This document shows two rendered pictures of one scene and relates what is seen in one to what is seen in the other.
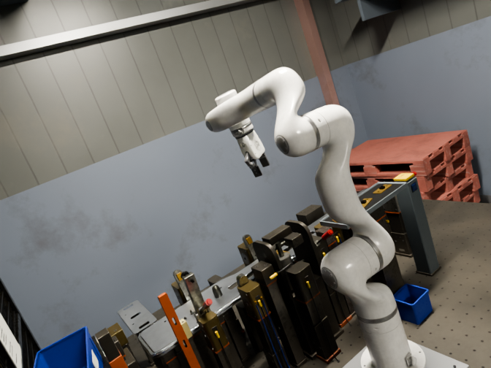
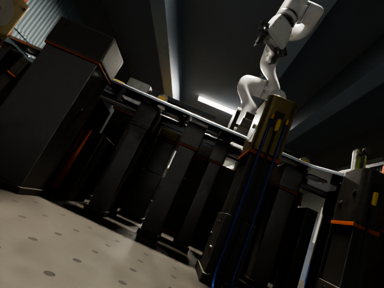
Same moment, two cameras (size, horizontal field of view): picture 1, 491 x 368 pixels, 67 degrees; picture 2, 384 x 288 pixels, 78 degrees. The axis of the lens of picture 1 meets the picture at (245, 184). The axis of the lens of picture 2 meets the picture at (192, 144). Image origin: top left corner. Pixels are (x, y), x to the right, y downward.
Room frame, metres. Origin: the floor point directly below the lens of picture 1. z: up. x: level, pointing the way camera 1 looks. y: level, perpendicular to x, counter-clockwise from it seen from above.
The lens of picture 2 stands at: (2.09, 0.22, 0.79)
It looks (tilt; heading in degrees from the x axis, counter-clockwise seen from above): 15 degrees up; 212
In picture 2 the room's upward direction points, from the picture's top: 24 degrees clockwise
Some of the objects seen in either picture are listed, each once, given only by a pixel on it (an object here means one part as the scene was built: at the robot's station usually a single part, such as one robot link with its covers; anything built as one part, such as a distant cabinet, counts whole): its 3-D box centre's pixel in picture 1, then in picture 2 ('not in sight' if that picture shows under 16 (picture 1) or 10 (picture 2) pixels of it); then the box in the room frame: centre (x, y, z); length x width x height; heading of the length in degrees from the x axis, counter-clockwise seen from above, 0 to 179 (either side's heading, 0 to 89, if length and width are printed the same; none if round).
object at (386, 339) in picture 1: (384, 336); not in sight; (0.97, -0.23, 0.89); 0.19 x 0.19 x 0.18
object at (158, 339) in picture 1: (283, 251); (218, 136); (1.55, -0.05, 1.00); 1.38 x 0.22 x 0.02; 119
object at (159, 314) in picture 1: (172, 340); not in sight; (1.45, 0.53, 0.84); 0.12 x 0.07 x 0.28; 29
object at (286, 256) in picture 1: (299, 288); (234, 180); (1.30, -0.05, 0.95); 0.18 x 0.13 x 0.49; 119
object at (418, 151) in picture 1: (400, 187); not in sight; (3.28, -1.35, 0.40); 1.07 x 0.74 x 0.79; 28
